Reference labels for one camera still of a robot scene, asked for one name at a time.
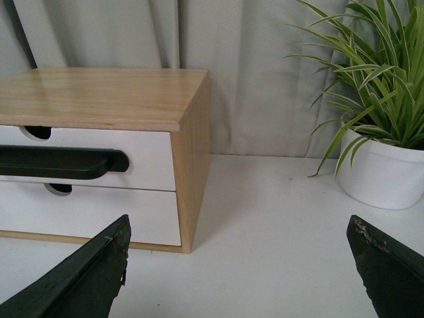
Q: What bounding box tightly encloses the grey curtain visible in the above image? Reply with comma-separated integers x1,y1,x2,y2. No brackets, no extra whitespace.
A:
1,1,348,158

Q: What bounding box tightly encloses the white plant pot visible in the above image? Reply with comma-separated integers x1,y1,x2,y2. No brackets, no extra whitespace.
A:
335,129,423,209

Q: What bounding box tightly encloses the black drawer handle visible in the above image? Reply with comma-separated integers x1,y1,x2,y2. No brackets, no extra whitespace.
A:
1,145,130,180

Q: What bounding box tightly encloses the green spider plant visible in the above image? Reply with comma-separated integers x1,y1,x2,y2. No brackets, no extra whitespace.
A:
304,1,423,162

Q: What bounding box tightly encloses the white drawer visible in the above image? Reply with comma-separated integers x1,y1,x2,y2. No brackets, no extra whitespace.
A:
1,182,181,246
1,126,176,191

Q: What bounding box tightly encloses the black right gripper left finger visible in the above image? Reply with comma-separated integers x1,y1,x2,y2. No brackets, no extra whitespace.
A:
1,215,131,317

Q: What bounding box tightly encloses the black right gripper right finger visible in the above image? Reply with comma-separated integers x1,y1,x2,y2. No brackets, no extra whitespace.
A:
346,215,423,317

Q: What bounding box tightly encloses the wooden drawer cabinet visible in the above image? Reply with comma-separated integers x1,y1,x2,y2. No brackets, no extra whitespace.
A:
1,68,210,253

